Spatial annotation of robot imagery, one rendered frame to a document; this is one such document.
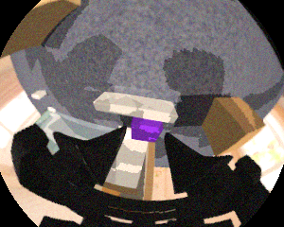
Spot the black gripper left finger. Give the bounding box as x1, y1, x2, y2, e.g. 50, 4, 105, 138
54, 126, 127, 186

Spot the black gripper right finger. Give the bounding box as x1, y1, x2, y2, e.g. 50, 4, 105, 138
164, 132, 233, 196

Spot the small purple block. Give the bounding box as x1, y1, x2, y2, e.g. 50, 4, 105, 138
131, 117, 164, 143

